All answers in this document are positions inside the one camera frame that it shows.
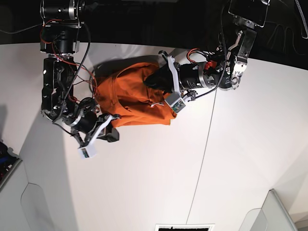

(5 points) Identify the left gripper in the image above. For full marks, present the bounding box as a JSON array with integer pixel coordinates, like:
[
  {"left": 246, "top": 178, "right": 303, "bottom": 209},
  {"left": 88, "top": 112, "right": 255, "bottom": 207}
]
[{"left": 143, "top": 50, "right": 217, "bottom": 95}]

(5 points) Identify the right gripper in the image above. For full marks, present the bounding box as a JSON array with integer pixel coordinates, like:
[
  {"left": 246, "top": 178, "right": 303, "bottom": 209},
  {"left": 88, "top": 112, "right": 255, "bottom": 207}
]
[{"left": 69, "top": 113, "right": 121, "bottom": 147}]

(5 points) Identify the orange t-shirt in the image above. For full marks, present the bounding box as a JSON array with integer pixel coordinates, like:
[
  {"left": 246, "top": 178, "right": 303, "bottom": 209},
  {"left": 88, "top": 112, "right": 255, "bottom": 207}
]
[{"left": 96, "top": 62, "right": 177, "bottom": 128}]

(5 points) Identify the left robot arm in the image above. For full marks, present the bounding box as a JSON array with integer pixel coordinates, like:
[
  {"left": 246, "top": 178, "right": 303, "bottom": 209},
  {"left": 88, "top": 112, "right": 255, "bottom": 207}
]
[{"left": 143, "top": 0, "right": 270, "bottom": 101}]

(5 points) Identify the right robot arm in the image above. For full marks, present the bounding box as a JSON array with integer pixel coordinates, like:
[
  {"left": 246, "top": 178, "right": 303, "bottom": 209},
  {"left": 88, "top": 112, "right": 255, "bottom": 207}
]
[{"left": 39, "top": 0, "right": 119, "bottom": 147}]

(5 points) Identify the black white marker card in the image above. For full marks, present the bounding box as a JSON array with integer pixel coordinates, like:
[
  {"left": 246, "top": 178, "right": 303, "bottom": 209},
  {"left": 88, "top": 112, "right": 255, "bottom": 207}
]
[{"left": 154, "top": 224, "right": 215, "bottom": 231}]

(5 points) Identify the white side panel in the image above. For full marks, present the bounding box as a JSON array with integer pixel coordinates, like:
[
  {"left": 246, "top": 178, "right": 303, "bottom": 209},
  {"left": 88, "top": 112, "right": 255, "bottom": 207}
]
[{"left": 239, "top": 189, "right": 297, "bottom": 231}]

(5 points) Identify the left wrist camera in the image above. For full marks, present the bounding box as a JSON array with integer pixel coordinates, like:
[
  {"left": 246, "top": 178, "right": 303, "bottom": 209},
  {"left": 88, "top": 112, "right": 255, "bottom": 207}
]
[{"left": 165, "top": 92, "right": 186, "bottom": 114}]

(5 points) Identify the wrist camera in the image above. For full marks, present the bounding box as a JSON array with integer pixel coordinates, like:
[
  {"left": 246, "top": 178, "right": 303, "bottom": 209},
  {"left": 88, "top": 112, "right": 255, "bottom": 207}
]
[
  {"left": 77, "top": 145, "right": 97, "bottom": 159},
  {"left": 165, "top": 92, "right": 186, "bottom": 114}
]

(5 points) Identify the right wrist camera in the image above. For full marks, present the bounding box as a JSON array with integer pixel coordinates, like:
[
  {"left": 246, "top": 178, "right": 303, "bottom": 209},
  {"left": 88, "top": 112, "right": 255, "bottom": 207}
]
[{"left": 77, "top": 145, "right": 97, "bottom": 159}]

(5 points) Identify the black coiled cable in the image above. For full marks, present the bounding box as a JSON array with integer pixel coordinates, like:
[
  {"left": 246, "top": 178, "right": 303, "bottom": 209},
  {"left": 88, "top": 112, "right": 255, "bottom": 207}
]
[{"left": 295, "top": 0, "right": 308, "bottom": 39}]

